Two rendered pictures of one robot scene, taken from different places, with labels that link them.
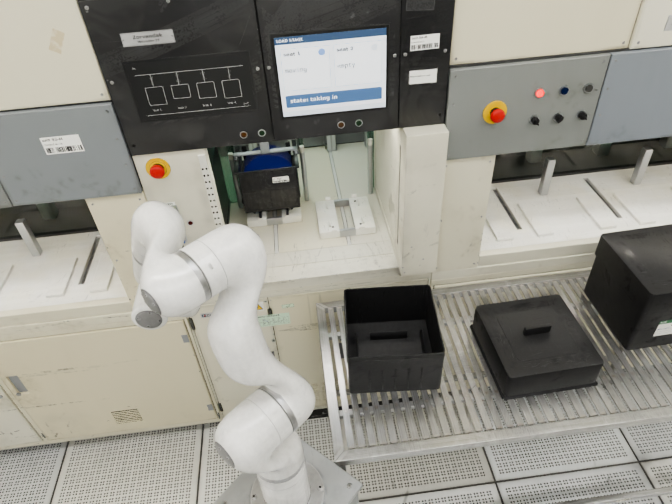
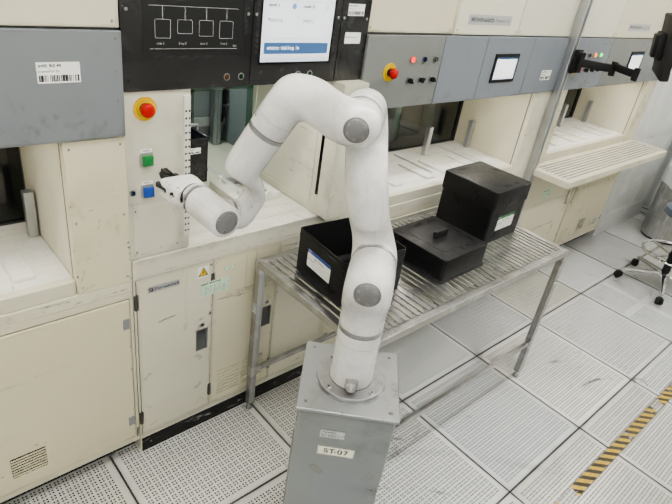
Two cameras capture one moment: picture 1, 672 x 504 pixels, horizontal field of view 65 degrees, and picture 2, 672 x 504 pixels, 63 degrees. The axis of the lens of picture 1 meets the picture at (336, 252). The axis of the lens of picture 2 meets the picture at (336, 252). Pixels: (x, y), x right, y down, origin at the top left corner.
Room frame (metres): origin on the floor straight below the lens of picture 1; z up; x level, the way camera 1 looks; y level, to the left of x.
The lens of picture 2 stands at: (-0.19, 1.04, 1.83)
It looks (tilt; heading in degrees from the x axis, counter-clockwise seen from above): 29 degrees down; 318
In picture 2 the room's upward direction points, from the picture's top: 9 degrees clockwise
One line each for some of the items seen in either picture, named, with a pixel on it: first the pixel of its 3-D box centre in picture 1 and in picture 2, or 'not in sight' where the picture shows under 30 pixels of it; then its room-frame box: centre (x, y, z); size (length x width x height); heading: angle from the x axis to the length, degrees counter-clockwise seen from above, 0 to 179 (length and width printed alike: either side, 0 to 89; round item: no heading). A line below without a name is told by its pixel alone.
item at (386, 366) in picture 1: (390, 337); (349, 258); (1.06, -0.15, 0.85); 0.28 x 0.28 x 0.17; 89
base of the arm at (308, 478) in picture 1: (283, 477); (355, 353); (0.64, 0.17, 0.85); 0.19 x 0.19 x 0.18
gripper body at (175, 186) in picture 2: not in sight; (185, 190); (1.08, 0.47, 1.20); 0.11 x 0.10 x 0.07; 4
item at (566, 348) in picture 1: (534, 340); (437, 244); (1.03, -0.59, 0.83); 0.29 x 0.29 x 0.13; 6
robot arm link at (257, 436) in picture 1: (261, 441); (366, 296); (0.62, 0.19, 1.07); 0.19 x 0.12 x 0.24; 134
